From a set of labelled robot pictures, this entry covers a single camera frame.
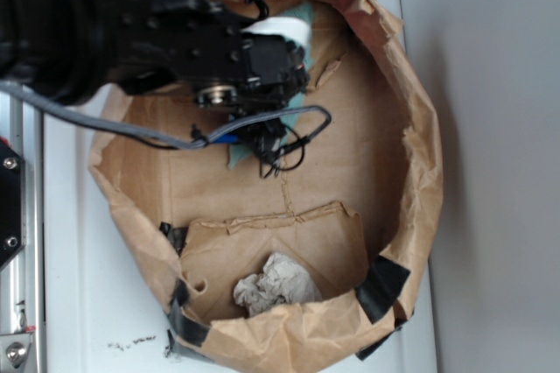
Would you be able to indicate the crumpled white paper towel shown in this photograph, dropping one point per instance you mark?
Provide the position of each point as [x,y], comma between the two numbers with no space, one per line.
[281,281]

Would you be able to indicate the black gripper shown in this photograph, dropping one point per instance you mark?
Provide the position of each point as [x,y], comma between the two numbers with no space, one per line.
[234,63]

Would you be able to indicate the brown paper bag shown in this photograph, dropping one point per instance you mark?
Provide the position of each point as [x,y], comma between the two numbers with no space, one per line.
[360,213]

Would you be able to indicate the aluminium frame rail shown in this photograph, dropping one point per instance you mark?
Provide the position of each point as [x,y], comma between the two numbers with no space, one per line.
[23,325]

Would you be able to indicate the blue terry cloth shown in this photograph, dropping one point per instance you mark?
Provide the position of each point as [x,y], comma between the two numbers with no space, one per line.
[295,106]

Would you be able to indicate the black metal mount plate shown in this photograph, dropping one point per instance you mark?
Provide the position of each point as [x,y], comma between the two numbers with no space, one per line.
[11,203]

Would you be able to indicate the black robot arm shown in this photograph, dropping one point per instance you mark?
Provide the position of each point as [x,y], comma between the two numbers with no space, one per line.
[66,50]

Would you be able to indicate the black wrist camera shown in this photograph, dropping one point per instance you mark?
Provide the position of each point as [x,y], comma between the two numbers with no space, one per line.
[260,140]

